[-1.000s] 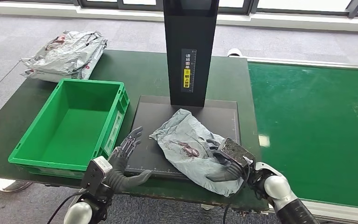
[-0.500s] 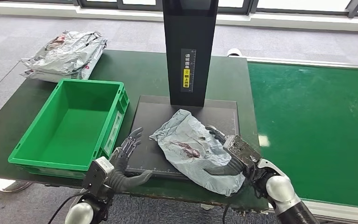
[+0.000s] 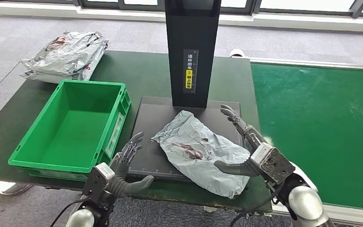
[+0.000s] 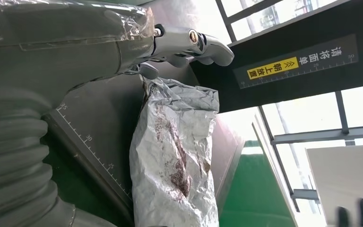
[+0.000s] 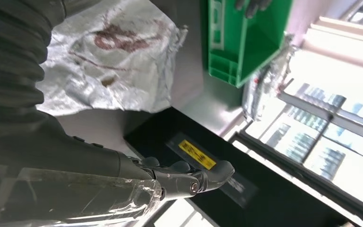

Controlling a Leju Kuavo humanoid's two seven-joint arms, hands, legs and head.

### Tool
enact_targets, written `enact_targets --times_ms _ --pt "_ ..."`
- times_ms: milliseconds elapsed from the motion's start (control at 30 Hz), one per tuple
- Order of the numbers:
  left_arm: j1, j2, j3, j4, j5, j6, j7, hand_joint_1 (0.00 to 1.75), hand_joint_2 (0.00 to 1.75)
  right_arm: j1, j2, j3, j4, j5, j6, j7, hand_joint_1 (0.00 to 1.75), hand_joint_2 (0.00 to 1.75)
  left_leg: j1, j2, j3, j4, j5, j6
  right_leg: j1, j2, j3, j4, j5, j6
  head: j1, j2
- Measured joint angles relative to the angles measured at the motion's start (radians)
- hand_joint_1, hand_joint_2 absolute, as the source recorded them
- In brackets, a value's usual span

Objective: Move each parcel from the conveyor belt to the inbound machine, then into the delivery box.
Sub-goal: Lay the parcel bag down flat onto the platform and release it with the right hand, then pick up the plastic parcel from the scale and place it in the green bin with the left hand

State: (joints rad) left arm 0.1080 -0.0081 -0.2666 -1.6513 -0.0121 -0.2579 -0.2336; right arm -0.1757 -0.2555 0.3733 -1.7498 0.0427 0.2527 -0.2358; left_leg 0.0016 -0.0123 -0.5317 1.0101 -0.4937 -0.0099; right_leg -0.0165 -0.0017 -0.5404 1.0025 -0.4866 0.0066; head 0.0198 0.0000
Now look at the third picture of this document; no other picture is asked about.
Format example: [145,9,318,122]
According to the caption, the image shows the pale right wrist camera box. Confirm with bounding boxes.
[250,142,296,185]

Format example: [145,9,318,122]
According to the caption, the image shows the grey-blue parcel bag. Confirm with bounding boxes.
[151,110,251,200]

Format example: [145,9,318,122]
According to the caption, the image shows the round metal table foot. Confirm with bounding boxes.
[0,181,34,196]

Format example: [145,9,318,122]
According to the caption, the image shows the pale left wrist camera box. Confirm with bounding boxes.
[82,162,116,201]

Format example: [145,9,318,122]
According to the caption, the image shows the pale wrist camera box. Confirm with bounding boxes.
[250,142,296,185]
[82,162,116,201]

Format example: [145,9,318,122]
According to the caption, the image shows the black inbound scanner machine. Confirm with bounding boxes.
[127,0,245,183]

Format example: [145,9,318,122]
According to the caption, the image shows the crumpled silver parcel bag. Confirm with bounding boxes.
[21,30,109,76]

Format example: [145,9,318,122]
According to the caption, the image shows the green plastic crate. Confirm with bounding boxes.
[8,79,132,183]

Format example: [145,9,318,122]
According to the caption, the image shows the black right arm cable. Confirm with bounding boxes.
[230,184,282,227]

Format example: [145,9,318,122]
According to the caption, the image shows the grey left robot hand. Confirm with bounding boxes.
[104,131,155,199]

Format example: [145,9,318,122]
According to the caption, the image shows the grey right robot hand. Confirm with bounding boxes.
[213,104,270,178]

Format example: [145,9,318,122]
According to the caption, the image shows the flat silver parcel bag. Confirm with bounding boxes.
[21,41,109,85]

